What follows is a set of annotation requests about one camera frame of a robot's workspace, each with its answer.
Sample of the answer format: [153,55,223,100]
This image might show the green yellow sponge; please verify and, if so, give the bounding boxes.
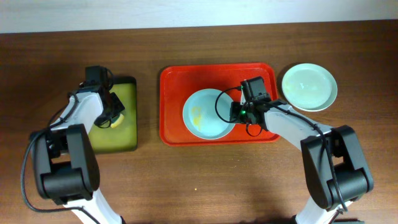
[110,113,124,129]

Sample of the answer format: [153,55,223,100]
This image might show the light blue plate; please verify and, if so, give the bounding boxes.
[182,88,235,140]

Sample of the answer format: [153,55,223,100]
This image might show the light green plate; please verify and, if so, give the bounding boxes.
[281,63,338,112]

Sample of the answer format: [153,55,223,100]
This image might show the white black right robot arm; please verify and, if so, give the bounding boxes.
[230,100,374,223]

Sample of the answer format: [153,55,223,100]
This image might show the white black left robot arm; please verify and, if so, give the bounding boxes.
[20,83,124,223]

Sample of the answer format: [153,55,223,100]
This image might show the black sponge tray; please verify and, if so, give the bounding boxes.
[88,77,137,154]

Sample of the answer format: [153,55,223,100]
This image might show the red plastic tray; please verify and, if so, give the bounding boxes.
[159,62,280,146]

